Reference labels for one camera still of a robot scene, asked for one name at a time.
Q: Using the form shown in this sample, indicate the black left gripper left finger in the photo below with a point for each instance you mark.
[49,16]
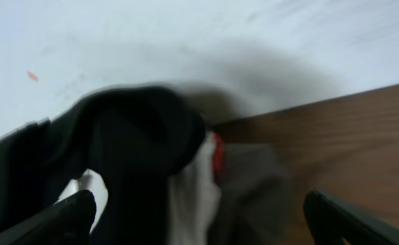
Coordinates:
[67,222]

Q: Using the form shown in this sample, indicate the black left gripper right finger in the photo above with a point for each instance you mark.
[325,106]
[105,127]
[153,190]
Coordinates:
[334,222]

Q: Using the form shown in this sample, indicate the black t-shirt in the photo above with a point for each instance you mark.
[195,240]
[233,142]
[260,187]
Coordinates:
[133,138]

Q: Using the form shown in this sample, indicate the grey folded shirt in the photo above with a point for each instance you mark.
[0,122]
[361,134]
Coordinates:
[256,197]

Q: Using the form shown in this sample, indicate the white folded shirt top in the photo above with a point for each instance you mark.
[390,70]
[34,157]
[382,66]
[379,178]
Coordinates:
[193,197]

